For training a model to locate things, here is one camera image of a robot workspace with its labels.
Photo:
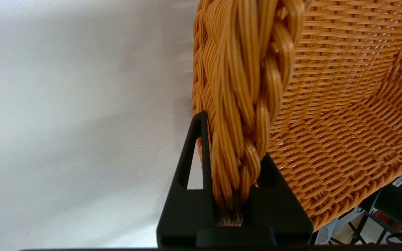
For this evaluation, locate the orange woven wicker basket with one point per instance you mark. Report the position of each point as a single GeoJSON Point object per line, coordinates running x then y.
{"type": "Point", "coordinates": [326, 104]}

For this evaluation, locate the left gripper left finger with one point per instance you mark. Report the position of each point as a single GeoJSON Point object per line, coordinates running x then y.
{"type": "Point", "coordinates": [187, 212]}

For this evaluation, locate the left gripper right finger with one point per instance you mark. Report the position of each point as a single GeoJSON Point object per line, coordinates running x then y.
{"type": "Point", "coordinates": [277, 209]}

